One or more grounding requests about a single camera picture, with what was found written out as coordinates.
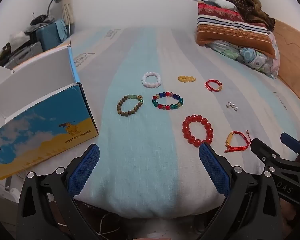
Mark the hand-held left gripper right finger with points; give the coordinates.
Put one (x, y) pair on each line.
(213, 170)

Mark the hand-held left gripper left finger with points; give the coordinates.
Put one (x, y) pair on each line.
(83, 170)

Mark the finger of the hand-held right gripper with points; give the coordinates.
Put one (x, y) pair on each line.
(265, 152)
(291, 140)

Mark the small white pearl beads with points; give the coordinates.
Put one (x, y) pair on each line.
(231, 104)

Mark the blue and yellow cardboard box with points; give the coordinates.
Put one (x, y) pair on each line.
(40, 120)

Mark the striped blue and grey bedsheet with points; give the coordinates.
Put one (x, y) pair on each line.
(140, 142)

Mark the floral quilt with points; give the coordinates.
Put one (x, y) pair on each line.
(252, 55)

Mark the red and orange striped pillow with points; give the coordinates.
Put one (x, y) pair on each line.
(230, 30)

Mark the grey suitcase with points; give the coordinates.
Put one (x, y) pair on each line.
(22, 53)

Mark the teal suitcase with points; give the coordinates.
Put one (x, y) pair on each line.
(50, 33)

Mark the brown fur garment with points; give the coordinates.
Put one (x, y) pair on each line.
(252, 3)

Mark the white plastic bag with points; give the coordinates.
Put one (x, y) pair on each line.
(17, 37)

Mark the grey pillow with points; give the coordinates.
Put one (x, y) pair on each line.
(223, 3)

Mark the beige curtain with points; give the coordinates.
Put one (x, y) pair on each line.
(66, 17)

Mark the dark bag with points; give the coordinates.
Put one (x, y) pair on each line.
(41, 20)

